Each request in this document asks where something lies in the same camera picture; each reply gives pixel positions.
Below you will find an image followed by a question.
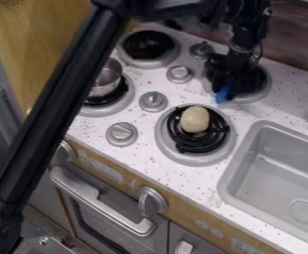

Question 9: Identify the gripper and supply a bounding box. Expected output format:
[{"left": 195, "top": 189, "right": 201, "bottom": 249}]
[{"left": 203, "top": 53, "right": 263, "bottom": 101}]

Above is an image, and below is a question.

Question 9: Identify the blue toy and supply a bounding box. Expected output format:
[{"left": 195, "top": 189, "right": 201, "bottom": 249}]
[{"left": 214, "top": 81, "right": 234, "bottom": 104}]

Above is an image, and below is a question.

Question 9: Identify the beige toy potato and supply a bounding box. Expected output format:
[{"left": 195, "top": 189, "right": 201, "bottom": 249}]
[{"left": 178, "top": 105, "right": 212, "bottom": 134}]

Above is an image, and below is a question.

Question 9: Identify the toy stove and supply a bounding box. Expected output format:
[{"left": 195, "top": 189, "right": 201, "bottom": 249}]
[{"left": 77, "top": 29, "right": 274, "bottom": 168}]

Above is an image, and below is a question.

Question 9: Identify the toy sink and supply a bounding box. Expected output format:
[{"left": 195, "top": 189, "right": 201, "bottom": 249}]
[{"left": 216, "top": 119, "right": 308, "bottom": 248}]

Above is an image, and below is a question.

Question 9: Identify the silver pot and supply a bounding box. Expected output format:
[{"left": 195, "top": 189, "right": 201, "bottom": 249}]
[{"left": 85, "top": 57, "right": 125, "bottom": 99}]

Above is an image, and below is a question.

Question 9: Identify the black pole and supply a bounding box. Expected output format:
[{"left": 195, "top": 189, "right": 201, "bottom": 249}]
[{"left": 0, "top": 0, "right": 133, "bottom": 254}]

